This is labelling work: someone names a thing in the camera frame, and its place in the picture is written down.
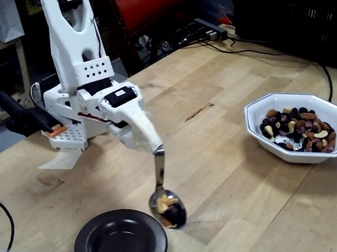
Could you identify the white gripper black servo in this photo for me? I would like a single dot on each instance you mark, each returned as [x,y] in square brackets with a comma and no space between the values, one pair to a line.
[140,129]

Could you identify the metal spoon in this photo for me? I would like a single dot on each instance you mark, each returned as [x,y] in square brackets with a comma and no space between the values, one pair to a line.
[159,172]

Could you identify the scooped nuts portion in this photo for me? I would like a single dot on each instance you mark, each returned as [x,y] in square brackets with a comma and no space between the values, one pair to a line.
[170,211]

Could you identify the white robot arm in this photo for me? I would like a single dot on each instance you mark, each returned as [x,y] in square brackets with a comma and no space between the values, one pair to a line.
[67,42]

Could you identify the brown plate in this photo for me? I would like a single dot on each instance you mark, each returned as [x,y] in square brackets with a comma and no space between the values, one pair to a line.
[118,239]

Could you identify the white octagonal bowl blue rim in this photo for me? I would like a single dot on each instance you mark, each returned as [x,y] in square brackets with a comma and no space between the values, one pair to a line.
[300,156]

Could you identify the black clamp orange pad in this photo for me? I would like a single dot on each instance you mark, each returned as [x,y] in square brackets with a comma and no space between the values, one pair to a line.
[20,111]

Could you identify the red chair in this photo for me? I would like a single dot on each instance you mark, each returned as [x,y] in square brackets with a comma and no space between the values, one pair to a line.
[148,7]

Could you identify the black usb hub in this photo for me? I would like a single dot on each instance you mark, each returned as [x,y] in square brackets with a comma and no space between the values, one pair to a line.
[208,27]

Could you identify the wooden shelf unit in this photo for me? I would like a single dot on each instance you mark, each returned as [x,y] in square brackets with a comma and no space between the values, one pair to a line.
[21,62]

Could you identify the mixed nuts and raisins pile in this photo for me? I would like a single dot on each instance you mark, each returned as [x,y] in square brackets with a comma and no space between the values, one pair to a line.
[303,125]

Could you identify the white cardboard box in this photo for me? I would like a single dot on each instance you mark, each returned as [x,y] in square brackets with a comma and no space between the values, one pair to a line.
[5,16]

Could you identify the black box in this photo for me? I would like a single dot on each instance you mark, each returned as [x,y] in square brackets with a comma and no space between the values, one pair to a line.
[296,19]

